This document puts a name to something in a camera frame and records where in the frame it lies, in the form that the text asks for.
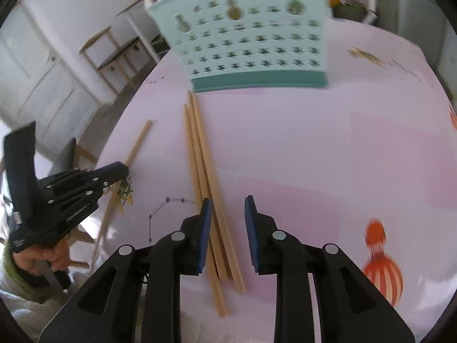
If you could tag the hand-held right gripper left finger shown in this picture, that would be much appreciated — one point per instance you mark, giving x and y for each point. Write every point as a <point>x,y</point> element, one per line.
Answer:
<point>205,235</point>

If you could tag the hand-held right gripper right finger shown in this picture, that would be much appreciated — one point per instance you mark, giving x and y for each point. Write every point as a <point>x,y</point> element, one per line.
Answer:
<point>251,235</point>

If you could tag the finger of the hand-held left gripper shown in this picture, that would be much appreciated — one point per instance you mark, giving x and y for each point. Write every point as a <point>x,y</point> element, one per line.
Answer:
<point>78,205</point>
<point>107,173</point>

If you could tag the tan tapered chopstick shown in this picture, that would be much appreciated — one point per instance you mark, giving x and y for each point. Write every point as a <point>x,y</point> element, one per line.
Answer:
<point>203,171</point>
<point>214,185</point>
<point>194,164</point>
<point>141,139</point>

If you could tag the mint green utensil holder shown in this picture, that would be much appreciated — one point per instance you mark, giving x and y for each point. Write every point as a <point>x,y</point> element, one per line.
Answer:
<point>250,43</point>

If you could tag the person's left forearm green sleeve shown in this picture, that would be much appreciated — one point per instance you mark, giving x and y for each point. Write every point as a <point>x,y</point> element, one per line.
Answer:
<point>21,278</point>

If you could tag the person's left hand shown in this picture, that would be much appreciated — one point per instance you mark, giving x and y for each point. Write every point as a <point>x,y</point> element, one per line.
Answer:
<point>35,253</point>

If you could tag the white panel door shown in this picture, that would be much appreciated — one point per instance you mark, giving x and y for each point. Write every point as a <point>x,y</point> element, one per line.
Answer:
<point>43,78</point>

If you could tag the pink printed tablecloth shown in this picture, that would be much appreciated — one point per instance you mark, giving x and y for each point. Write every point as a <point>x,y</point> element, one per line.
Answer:
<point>321,150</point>

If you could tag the wooden chair with black seat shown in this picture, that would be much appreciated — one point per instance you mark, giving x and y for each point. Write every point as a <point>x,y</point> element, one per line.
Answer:
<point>114,57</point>

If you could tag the white desk with wooden top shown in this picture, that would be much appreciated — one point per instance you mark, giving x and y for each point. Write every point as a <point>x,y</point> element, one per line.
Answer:
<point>137,18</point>

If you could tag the dark green bag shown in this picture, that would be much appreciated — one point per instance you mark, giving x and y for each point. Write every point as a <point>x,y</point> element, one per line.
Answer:
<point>351,12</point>

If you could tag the white plastic pipe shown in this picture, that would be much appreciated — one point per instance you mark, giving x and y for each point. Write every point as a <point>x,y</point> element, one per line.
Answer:
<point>371,7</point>

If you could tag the grey refrigerator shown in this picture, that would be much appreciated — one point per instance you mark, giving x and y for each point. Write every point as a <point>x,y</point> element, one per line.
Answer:
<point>417,3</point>

